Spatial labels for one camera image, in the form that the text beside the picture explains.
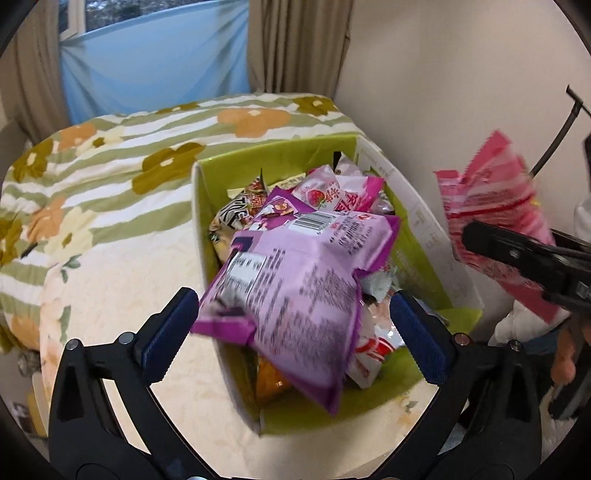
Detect pink striped snack bag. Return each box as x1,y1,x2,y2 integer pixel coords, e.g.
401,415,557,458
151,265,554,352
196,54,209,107
436,131,561,324

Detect purple snack bag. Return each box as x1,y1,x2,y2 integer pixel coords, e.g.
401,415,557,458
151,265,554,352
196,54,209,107
191,188,401,414

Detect red brown TATTRE snack bag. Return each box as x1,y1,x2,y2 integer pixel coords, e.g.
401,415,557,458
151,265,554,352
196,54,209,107
208,171,269,244

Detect pink strawberry snack bag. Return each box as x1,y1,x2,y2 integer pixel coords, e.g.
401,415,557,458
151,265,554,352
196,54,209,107
291,165,385,212

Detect person's hand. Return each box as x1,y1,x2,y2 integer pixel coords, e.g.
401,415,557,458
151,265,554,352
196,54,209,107
551,325,577,385

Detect white red blue snack bag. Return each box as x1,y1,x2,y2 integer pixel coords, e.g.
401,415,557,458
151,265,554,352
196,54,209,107
346,305,405,389

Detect black lamp stand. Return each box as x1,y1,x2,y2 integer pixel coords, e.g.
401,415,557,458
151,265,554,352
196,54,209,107
529,84,591,178

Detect white grey snack bag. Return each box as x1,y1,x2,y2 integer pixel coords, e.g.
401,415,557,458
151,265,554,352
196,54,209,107
361,270,399,303

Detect orange yellow snack bag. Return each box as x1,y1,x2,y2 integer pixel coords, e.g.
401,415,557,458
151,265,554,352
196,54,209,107
256,356,293,406

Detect floral striped bed blanket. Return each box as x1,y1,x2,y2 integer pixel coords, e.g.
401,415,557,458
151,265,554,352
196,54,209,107
1,93,356,350

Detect green cardboard box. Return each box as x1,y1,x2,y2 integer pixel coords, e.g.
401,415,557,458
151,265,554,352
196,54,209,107
191,133,484,435

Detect beige curtain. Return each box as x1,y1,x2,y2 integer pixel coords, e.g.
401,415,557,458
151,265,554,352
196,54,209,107
246,0,355,97

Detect blue window cloth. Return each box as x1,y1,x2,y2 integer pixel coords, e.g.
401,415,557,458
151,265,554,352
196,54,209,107
60,1,250,124

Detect window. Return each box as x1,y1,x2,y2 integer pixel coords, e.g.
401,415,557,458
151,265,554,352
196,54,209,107
58,0,200,40

